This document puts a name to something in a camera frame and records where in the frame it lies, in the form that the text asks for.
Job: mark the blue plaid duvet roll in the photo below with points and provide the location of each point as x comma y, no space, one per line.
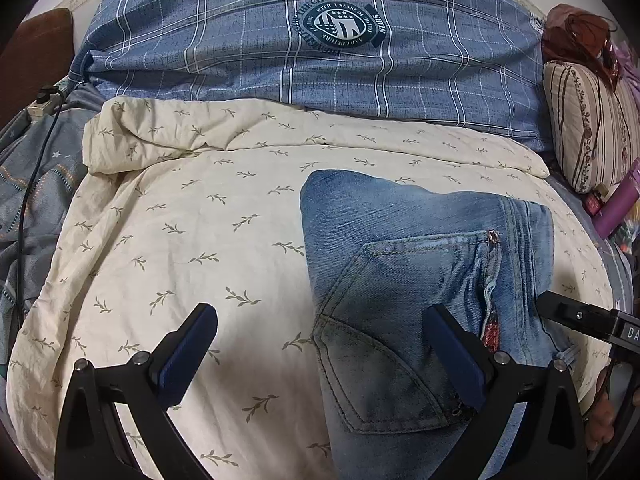
468,63

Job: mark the grey patterned bed sheet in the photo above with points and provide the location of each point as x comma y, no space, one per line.
41,169

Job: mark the person's right hand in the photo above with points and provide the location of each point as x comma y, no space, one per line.
599,428

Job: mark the small dark red jar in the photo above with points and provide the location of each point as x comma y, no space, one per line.
595,200

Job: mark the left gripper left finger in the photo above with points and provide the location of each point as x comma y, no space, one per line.
91,442

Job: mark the purple water bottle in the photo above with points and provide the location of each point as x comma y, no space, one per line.
613,212

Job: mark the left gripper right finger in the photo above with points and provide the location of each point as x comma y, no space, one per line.
550,442

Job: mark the white power strip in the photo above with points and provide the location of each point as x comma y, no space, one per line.
45,103

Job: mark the red plastic bag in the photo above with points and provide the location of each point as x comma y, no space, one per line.
577,36

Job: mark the blue denim jeans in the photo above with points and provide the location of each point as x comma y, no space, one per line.
378,255

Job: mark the striped beige pillow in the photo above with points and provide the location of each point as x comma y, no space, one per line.
595,129

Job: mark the purple cloth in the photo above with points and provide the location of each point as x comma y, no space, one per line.
628,60

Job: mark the cream floral quilt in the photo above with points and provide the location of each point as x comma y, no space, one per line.
188,202

